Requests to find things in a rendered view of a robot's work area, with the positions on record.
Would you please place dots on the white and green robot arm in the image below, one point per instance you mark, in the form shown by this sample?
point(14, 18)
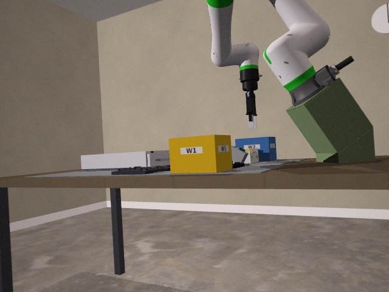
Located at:
point(287, 56)

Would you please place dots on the grey bench mat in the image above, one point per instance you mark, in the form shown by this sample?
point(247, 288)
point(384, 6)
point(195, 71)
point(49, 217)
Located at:
point(256, 167)

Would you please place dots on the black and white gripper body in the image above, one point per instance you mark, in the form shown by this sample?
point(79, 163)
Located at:
point(250, 86)

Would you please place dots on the blue open-top bin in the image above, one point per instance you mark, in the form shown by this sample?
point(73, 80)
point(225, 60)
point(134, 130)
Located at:
point(266, 147)

